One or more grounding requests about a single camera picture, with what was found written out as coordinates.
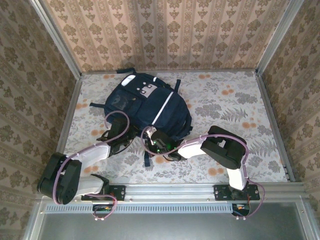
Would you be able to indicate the navy blue student backpack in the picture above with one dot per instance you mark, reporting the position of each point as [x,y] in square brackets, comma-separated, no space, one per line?
[150,105]

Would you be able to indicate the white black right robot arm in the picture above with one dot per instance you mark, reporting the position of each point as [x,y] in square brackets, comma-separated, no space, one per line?
[217,147]

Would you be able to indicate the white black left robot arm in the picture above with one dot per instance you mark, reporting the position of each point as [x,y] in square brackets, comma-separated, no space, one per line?
[95,153]

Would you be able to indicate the floral tablecloth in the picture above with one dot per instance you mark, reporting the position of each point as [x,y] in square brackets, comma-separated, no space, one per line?
[225,105]

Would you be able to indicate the grey metal cabinet top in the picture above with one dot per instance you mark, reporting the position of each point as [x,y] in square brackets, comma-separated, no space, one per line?
[162,227]

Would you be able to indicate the aluminium mounting rail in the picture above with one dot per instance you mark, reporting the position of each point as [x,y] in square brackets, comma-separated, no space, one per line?
[170,191]

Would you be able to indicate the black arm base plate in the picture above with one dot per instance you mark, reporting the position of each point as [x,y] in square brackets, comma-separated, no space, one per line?
[220,192]
[120,192]

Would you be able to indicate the aluminium frame rail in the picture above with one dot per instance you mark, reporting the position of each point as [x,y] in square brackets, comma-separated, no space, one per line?
[275,125]
[75,92]
[200,70]

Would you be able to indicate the aluminium frame post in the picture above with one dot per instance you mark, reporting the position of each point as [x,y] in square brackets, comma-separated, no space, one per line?
[278,37]
[58,41]

